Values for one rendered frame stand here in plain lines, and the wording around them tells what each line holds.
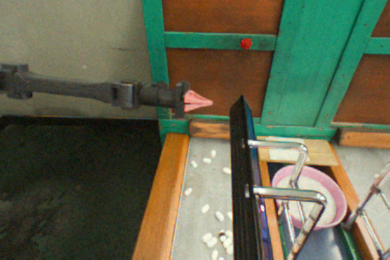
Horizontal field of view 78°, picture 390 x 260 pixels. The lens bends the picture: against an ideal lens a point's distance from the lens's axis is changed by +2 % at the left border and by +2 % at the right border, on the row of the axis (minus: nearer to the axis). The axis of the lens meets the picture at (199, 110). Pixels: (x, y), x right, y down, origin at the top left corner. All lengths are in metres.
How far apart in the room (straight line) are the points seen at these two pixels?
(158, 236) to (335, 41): 0.93
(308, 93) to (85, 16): 1.60
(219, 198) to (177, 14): 0.72
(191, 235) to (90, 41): 1.64
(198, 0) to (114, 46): 1.24
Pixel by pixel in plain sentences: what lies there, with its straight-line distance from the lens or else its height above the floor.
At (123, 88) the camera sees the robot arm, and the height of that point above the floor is 1.23.
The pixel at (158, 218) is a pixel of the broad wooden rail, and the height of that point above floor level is 0.76.
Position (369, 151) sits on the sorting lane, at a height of 0.74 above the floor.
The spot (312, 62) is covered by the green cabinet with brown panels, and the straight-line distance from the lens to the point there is 1.05.
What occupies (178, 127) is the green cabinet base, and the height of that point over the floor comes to 0.80.
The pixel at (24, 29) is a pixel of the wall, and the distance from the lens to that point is 2.34.
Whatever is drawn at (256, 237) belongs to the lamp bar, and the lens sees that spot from 0.53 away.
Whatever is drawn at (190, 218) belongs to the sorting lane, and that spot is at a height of 0.74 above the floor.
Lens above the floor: 1.58
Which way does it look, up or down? 37 degrees down
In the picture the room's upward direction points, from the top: straight up
